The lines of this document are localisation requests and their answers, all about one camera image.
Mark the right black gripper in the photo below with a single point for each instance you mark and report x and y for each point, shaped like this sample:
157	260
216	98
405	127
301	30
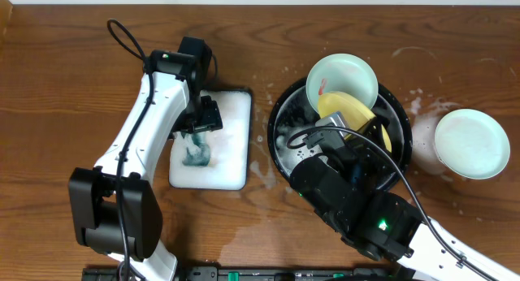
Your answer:
360	155

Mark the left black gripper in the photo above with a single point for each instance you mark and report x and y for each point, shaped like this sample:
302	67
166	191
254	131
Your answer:
201	124

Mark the green foamy sponge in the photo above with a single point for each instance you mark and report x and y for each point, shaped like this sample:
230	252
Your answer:
197	150

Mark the yellow plate with red stain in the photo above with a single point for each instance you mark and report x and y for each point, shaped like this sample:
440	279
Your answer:
353	111

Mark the pale green plate red stain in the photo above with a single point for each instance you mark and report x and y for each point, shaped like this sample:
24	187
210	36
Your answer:
344	73

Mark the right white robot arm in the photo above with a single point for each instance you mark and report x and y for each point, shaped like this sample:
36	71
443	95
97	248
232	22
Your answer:
437	253

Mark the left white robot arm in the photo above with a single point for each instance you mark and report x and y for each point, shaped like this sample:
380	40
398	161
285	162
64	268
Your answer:
114	209

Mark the black tray of soap foam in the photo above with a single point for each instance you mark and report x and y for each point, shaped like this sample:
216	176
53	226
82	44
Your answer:
229	147

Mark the round black tray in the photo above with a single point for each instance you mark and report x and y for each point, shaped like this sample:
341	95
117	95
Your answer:
293	113

